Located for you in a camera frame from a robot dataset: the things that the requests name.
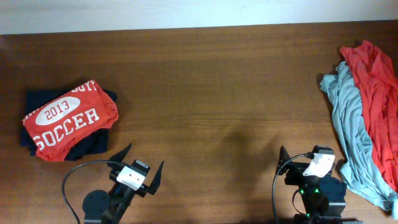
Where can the folded red soccer shirt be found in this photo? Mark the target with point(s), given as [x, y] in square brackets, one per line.
[61, 123]

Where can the light blue crumpled shirt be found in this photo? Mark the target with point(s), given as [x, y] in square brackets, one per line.
[359, 172]

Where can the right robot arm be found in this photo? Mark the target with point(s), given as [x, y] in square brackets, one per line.
[323, 195]

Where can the plain orange-red t-shirt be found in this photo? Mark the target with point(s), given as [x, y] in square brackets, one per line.
[374, 76]

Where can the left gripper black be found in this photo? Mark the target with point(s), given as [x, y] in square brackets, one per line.
[144, 188]

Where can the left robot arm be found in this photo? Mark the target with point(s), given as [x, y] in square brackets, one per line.
[102, 206]

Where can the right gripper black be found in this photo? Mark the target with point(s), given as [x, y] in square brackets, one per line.
[296, 171]

